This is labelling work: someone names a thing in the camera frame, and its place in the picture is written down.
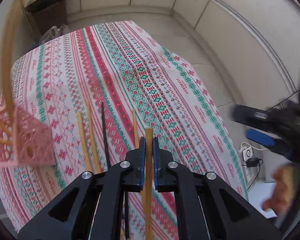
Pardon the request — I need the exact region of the pink plastic lattice basket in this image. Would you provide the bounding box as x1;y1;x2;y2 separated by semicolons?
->
0;106;56;167

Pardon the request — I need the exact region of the blurred chopstick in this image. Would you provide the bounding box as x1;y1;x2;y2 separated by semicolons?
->
0;0;24;122

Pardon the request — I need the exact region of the wooden chopstick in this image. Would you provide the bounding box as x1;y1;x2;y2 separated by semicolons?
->
145;128;153;240
86;101;102;173
76;111;93;172
132;109;139;148

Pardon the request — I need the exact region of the person's right hand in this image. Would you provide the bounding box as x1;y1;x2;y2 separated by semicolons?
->
261;165;294;216

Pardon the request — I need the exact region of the white power strip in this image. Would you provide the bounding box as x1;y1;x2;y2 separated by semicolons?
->
239;142;255;184

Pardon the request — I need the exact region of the black chopstick on cloth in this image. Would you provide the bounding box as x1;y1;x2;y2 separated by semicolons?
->
101;102;111;169

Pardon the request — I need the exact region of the patterned red green tablecloth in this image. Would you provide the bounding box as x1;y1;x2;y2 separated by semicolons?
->
0;21;248;230

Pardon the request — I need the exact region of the clear plastic bag on floor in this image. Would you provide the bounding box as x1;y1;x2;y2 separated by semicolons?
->
39;24;71;45

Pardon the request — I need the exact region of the black plug with cable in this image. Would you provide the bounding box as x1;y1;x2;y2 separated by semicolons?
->
242;157;264;191

